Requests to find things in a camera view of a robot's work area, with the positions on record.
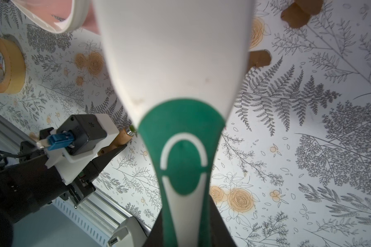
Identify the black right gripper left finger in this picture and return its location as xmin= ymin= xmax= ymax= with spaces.
xmin=143 ymin=211 xmax=163 ymax=247

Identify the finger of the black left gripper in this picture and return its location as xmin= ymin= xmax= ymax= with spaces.
xmin=92 ymin=144 xmax=127 ymax=173

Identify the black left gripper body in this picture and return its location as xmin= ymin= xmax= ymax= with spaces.
xmin=20 ymin=126 xmax=112 ymax=209

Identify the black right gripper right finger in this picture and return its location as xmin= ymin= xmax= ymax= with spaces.
xmin=209 ymin=197 xmax=236 ymax=247

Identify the green hand rake wooden handle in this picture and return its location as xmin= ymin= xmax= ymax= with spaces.
xmin=97 ymin=125 xmax=137 ymax=156

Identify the white green hand brush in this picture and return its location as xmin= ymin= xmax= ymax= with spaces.
xmin=94 ymin=1 xmax=255 ymax=247

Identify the pink plastic bucket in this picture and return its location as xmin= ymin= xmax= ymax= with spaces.
xmin=12 ymin=0 xmax=100 ymax=35

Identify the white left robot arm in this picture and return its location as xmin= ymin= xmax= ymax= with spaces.
xmin=0 ymin=142 xmax=127 ymax=247

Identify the brown soil clump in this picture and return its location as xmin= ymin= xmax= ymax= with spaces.
xmin=247 ymin=50 xmax=272 ymax=70
xmin=280 ymin=0 xmax=324 ymax=29

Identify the orange tape roll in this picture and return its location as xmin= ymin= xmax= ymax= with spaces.
xmin=0 ymin=38 xmax=26 ymax=94

